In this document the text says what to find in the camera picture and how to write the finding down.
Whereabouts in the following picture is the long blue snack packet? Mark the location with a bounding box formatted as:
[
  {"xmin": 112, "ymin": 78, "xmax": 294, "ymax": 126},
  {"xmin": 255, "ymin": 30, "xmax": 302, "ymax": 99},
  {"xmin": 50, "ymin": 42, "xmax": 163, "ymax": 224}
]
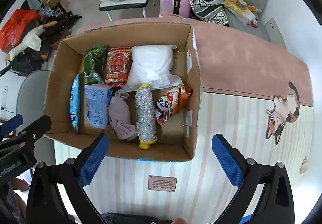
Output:
[{"xmin": 69, "ymin": 73, "xmax": 80, "ymax": 132}]

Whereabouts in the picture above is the blue tissue pack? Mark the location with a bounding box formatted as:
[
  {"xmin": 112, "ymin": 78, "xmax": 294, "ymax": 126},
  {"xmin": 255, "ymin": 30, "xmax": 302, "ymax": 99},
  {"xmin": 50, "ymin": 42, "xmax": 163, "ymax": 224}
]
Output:
[{"xmin": 84, "ymin": 84, "xmax": 112, "ymax": 129}]

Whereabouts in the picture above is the lilac cloth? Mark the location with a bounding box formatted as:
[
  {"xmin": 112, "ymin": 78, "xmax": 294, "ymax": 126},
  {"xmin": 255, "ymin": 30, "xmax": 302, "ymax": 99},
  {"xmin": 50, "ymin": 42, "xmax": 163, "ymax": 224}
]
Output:
[{"xmin": 108, "ymin": 88, "xmax": 137, "ymax": 141}]

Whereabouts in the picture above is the green snack packet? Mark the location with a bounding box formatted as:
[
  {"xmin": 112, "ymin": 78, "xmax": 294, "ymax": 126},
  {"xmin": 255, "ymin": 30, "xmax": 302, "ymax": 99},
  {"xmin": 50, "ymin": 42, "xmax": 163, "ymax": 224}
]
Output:
[{"xmin": 83, "ymin": 45, "xmax": 107, "ymax": 85}]

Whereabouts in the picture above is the yellow silver scrubber roll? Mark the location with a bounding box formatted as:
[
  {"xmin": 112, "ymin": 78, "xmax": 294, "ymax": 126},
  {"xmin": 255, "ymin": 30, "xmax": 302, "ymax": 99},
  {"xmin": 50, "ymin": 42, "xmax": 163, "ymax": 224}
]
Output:
[{"xmin": 135, "ymin": 83, "xmax": 157, "ymax": 150}]

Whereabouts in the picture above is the red snack packet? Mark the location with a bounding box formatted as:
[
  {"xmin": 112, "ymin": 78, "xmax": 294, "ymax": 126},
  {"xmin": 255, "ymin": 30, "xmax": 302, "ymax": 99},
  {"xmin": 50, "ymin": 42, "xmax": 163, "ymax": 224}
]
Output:
[{"xmin": 104, "ymin": 47, "xmax": 132, "ymax": 87}]

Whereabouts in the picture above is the orange panda snack packet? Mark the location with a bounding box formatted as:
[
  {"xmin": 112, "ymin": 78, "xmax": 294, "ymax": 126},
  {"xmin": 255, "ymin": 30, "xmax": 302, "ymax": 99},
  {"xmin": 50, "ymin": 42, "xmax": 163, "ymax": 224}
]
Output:
[{"xmin": 153, "ymin": 83, "xmax": 192, "ymax": 126}]

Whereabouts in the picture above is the white soft bag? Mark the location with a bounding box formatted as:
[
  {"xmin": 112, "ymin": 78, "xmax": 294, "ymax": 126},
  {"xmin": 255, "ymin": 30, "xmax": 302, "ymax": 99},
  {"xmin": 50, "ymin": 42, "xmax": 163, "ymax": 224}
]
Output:
[{"xmin": 123, "ymin": 45, "xmax": 182, "ymax": 92}]

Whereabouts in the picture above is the person's right hand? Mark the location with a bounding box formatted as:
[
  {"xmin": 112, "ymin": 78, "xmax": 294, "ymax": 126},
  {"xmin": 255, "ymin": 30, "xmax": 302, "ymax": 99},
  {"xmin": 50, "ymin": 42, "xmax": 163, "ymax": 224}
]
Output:
[{"xmin": 171, "ymin": 217, "xmax": 187, "ymax": 224}]

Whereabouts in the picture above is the grey round chair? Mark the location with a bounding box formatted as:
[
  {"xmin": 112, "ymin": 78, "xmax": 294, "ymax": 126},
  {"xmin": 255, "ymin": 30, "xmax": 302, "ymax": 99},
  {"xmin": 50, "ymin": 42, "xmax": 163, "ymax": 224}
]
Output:
[{"xmin": 16, "ymin": 70, "xmax": 50, "ymax": 132}]

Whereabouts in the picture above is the white goose plush toy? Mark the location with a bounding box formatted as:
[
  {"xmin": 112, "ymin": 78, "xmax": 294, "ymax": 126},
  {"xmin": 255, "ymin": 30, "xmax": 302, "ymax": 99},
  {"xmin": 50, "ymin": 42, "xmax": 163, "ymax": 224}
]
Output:
[{"xmin": 5, "ymin": 21, "xmax": 57, "ymax": 61}]

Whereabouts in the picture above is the red plastic bag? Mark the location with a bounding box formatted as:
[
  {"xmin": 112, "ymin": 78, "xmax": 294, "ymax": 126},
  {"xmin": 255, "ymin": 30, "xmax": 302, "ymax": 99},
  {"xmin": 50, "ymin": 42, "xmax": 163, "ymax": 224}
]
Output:
[{"xmin": 1, "ymin": 9, "xmax": 41, "ymax": 53}]

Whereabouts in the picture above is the pink striped cat mat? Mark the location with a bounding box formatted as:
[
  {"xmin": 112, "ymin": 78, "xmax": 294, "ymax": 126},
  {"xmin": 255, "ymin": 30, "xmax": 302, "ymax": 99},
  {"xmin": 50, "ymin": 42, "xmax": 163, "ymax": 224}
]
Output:
[{"xmin": 53, "ymin": 11, "xmax": 315, "ymax": 224}]

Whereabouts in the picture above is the open cardboard box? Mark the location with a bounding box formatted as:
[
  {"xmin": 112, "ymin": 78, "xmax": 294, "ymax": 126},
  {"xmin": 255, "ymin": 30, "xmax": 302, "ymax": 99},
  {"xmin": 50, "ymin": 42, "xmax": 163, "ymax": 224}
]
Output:
[{"xmin": 43, "ymin": 22, "xmax": 202, "ymax": 162}]

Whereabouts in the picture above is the white bench chair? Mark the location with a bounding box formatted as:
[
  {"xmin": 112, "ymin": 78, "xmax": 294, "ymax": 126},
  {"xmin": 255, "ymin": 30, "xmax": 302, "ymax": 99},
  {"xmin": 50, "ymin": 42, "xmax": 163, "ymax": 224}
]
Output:
[{"xmin": 99, "ymin": 0, "xmax": 150, "ymax": 21}]

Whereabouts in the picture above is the white tissue box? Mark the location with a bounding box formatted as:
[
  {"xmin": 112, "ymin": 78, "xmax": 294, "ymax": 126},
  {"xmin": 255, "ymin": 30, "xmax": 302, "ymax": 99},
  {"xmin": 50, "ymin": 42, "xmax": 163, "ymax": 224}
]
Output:
[{"xmin": 229, "ymin": 6, "xmax": 255, "ymax": 25}]

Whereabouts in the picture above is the yellow plastic bag on chair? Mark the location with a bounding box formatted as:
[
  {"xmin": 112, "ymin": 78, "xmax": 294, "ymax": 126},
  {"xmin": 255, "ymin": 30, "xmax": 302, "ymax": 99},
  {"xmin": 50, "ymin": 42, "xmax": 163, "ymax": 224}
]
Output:
[{"xmin": 222, "ymin": 0, "xmax": 239, "ymax": 10}]

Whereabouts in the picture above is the black white patterned bag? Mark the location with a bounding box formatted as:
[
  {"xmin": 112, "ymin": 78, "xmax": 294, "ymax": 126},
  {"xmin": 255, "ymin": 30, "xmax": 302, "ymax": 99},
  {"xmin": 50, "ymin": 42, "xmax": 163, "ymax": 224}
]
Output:
[{"xmin": 188, "ymin": 0, "xmax": 229, "ymax": 27}]

